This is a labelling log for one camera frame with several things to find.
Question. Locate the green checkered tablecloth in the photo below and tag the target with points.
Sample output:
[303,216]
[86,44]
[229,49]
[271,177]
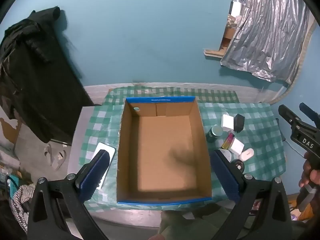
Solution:
[262,130]

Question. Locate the small white box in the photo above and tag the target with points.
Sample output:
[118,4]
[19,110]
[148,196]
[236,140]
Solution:
[235,8]

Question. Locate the white oval case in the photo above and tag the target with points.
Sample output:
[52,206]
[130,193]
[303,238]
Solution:
[246,154]

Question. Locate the black charger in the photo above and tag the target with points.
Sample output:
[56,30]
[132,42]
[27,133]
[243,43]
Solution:
[239,122]

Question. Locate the person's right hand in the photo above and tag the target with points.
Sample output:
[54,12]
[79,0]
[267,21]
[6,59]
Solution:
[311,175]

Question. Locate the white rounded gadget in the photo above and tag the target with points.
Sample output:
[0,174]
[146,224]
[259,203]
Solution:
[226,155]

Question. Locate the dark green jar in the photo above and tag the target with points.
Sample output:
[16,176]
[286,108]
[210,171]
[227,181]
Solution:
[213,135]

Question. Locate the beige sandal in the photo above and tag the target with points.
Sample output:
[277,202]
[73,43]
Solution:
[60,160]
[48,153]

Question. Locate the white smartphone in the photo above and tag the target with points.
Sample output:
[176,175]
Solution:
[102,146]

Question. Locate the blue-rimmed cardboard box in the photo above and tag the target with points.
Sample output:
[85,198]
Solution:
[162,155]

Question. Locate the silver foil sheet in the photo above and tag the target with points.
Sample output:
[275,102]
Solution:
[262,30]

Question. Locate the striped cloth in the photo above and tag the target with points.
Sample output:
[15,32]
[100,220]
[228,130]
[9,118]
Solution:
[21,202]

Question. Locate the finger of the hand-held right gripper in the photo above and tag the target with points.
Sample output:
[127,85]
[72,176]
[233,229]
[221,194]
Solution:
[290,120]
[310,116]

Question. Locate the wooden shelf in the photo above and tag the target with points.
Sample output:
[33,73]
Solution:
[212,52]

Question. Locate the black jacket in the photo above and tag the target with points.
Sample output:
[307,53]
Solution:
[37,80]

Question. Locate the pink and gold lighter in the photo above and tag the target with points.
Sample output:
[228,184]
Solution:
[228,141]

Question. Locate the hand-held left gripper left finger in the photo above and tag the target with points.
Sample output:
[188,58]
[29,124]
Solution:
[96,177]

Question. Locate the white cube charger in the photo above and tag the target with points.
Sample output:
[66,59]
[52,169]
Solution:
[227,122]

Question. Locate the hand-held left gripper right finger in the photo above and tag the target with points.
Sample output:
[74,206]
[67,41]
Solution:
[226,177]

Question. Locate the round black tin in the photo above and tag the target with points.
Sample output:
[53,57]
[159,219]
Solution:
[238,167]

